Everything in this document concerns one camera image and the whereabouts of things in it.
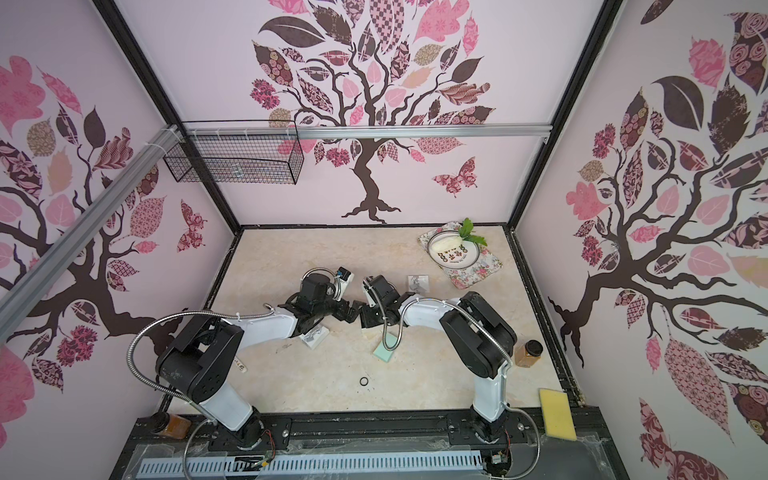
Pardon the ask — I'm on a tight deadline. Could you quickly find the right metal conduit cable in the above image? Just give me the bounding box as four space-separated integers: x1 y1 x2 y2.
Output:
368 281 542 480

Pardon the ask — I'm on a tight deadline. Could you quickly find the rear aluminium rail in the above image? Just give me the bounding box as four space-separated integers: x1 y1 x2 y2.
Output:
185 122 552 140

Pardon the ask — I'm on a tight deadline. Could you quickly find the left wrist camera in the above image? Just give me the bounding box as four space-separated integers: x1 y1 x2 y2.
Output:
334 267 354 299

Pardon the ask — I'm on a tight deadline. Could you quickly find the brown jar black lid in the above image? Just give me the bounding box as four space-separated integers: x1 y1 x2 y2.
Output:
514 339 544 368

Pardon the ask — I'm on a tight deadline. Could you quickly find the black wire basket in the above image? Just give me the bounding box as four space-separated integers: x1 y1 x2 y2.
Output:
163 120 305 185

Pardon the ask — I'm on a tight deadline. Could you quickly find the white lift-off box base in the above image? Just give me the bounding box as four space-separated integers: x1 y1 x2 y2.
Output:
300 325 330 350

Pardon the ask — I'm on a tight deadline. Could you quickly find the black corner frame post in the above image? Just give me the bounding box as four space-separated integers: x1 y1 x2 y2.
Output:
507 0 625 231

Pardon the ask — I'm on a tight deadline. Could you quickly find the metal conduit cable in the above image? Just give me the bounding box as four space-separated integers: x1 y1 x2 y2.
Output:
125 266 343 480
368 281 542 480

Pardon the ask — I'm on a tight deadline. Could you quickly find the aluminium rail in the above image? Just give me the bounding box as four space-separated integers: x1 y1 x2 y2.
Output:
185 122 552 140
1 125 181 343

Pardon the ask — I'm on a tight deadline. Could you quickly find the white round printed plate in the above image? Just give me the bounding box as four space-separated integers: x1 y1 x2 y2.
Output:
427 230 481 270

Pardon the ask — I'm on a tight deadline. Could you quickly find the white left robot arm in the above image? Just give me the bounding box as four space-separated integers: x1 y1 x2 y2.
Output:
156 267 357 450

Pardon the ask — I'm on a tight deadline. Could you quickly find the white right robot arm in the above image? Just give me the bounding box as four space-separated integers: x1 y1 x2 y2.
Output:
360 275 518 444

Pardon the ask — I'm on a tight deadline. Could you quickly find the mint green card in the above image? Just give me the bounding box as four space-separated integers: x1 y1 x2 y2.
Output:
372 333 399 363

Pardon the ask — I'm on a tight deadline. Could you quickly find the yellow sponge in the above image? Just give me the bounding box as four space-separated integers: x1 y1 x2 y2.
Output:
539 389 577 441

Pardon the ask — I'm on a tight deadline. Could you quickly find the floral rectangular tray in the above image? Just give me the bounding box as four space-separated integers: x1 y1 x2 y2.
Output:
418 221 503 290

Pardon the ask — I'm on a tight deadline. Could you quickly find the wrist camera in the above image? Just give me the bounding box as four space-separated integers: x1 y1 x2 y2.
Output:
363 275 389 299
334 267 354 299

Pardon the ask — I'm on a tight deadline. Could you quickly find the left metal conduit cable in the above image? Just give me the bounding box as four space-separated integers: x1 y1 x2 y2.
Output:
125 266 343 480

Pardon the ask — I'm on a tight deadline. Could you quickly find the white toy radish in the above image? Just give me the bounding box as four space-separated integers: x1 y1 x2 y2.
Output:
429 218 487 253

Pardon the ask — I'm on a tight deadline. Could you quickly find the clear plastic ring bag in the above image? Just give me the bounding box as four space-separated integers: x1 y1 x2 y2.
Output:
407 275 430 296

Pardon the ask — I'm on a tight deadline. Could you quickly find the brown bottle left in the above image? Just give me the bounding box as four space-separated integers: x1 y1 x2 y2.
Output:
148 412 192 440

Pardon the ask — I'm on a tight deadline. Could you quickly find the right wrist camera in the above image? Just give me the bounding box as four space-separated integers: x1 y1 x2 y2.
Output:
363 275 389 299

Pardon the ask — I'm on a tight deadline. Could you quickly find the white slotted cable duct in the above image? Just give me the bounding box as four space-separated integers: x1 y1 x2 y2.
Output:
126 449 485 479

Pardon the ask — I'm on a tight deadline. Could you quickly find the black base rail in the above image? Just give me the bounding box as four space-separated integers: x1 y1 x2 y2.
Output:
203 407 541 457

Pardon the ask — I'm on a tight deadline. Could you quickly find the left aluminium rail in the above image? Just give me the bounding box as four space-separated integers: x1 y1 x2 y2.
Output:
1 125 181 343

